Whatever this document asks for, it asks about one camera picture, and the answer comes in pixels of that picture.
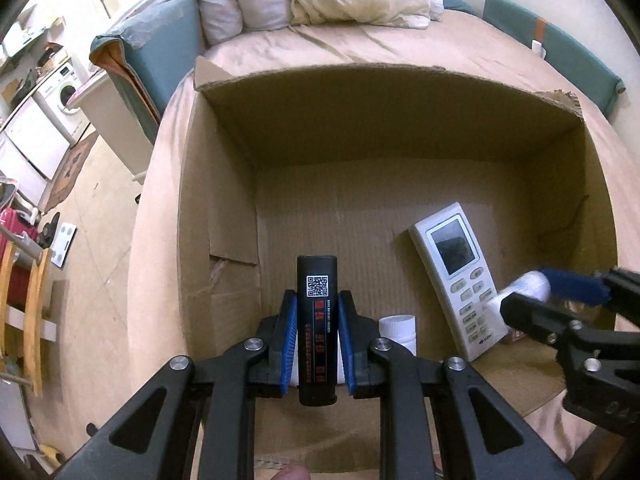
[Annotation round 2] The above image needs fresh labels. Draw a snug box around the teal headboard cushion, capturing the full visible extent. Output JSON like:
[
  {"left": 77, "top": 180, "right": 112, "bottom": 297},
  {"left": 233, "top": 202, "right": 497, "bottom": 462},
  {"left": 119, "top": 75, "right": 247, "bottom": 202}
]
[{"left": 90, "top": 0, "right": 208, "bottom": 148}]

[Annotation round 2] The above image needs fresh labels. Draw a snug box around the white washing machine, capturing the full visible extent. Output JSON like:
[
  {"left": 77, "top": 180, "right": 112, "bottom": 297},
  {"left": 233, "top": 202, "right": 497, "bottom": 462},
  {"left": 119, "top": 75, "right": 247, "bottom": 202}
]
[{"left": 32, "top": 52, "right": 91, "bottom": 143}]

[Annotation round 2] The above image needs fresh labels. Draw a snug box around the brown cardboard box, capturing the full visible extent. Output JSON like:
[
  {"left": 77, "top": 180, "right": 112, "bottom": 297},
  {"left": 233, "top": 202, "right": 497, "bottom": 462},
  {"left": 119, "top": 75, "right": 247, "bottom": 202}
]
[{"left": 176, "top": 57, "right": 621, "bottom": 476}]

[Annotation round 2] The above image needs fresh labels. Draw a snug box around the white bedside cabinet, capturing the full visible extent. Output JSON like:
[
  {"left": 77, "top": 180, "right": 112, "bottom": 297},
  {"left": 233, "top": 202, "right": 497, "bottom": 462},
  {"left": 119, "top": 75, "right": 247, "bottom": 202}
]
[{"left": 67, "top": 70, "right": 151, "bottom": 186}]

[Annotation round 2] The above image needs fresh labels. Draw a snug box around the black stick device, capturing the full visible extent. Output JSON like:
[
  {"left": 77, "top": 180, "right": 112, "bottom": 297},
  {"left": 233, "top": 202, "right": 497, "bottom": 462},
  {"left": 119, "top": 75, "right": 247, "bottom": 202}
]
[{"left": 296, "top": 255, "right": 340, "bottom": 407}]

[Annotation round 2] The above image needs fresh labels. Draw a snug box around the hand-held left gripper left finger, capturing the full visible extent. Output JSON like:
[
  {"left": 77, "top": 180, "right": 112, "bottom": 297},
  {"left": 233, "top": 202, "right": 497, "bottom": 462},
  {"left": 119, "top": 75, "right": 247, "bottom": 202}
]
[{"left": 55, "top": 289, "right": 301, "bottom": 480}]

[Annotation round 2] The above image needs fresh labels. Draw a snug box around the light grey pillow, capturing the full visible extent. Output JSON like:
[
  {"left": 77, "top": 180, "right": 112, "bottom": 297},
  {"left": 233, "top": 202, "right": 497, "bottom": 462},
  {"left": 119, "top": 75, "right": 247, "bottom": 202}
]
[{"left": 197, "top": 0, "right": 246, "bottom": 46}]

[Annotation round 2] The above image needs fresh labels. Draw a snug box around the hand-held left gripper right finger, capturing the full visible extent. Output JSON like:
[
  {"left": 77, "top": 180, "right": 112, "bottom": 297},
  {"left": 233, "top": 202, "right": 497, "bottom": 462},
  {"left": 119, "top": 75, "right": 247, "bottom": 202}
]
[{"left": 337, "top": 290, "right": 576, "bottom": 480}]

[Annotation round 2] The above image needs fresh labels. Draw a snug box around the black slipper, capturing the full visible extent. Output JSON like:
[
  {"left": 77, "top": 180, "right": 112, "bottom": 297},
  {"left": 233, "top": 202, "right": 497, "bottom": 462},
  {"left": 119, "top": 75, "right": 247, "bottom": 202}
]
[{"left": 37, "top": 212, "right": 62, "bottom": 251}]

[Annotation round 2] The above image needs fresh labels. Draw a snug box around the white remote control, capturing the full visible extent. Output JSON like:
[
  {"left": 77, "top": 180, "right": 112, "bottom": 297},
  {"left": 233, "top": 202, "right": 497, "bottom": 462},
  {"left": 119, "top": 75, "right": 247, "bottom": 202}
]
[{"left": 408, "top": 202, "right": 511, "bottom": 362}]

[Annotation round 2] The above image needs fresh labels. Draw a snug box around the white kitchen cabinet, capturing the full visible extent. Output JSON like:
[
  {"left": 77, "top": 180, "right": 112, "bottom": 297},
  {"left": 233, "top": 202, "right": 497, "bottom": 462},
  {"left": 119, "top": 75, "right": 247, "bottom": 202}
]
[
  {"left": 2, "top": 95, "right": 71, "bottom": 181},
  {"left": 0, "top": 132, "right": 48, "bottom": 206}
]

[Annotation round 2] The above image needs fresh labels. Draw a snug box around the white pill bottle red label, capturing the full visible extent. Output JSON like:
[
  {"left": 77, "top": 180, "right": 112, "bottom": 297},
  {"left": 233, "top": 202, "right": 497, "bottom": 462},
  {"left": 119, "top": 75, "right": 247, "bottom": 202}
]
[{"left": 378, "top": 315, "right": 417, "bottom": 356}]

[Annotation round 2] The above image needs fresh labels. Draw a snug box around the white pill bottle blue label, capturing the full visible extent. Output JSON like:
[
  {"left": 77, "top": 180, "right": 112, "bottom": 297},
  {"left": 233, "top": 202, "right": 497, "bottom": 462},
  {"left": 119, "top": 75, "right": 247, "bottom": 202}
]
[{"left": 482, "top": 270, "right": 552, "bottom": 318}]

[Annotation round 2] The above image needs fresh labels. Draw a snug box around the red suitcase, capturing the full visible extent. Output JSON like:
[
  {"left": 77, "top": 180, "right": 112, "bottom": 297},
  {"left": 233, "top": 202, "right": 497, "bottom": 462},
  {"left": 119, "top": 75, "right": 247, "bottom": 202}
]
[{"left": 0, "top": 210, "right": 41, "bottom": 311}]

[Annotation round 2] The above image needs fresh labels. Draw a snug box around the white bathroom scale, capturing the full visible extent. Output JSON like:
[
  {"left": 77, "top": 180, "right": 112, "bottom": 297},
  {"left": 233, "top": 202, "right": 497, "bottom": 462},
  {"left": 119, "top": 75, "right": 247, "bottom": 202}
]
[{"left": 47, "top": 222, "right": 78, "bottom": 268}]

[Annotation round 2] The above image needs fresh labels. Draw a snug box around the wooden chair frame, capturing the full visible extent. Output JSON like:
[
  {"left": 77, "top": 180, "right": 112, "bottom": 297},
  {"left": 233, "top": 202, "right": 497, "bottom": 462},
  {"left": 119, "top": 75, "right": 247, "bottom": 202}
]
[{"left": 0, "top": 245, "right": 53, "bottom": 398}]

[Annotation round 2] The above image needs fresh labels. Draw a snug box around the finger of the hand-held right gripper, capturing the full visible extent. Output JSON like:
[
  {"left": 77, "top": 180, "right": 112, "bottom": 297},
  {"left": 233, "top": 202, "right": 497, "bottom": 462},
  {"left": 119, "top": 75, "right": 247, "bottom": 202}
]
[
  {"left": 542, "top": 266, "right": 640, "bottom": 332},
  {"left": 500, "top": 292, "right": 640, "bottom": 401}
]

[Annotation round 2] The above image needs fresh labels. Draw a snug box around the teal wall cushion orange strap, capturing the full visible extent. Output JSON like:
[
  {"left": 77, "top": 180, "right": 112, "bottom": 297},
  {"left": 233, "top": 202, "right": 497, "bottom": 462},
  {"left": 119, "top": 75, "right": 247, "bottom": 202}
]
[{"left": 482, "top": 0, "right": 626, "bottom": 116}]

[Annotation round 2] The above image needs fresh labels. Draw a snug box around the brown floor mat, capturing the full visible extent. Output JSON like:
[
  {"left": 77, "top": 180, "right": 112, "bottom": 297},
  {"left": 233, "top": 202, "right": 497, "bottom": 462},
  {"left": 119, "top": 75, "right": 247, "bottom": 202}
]
[{"left": 45, "top": 125, "right": 101, "bottom": 213}]

